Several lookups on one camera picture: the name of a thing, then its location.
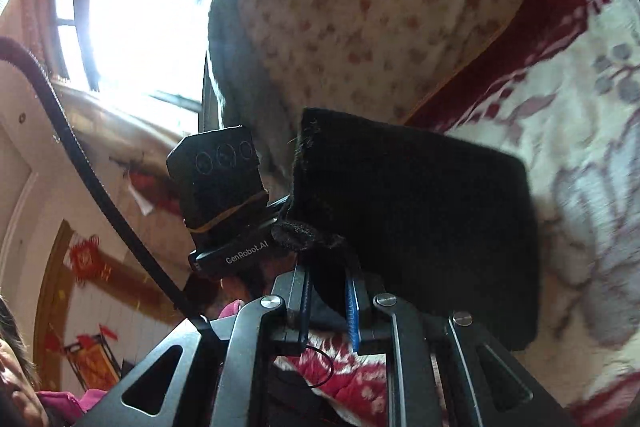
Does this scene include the black knit pants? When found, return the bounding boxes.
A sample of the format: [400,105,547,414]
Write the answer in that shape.
[273,108,539,351]

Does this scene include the grey fleece blanket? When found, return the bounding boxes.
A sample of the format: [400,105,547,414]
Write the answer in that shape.
[208,0,296,195]

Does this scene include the white red floral plush blanket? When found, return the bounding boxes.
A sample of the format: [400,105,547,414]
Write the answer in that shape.
[269,0,640,427]

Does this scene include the black cable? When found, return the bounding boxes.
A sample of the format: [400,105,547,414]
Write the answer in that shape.
[0,36,222,343]

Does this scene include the red paper wall decoration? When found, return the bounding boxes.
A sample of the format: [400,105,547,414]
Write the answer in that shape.
[70,235,108,282]

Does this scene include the window with dark frame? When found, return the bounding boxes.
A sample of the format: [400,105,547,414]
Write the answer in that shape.
[54,0,212,135]

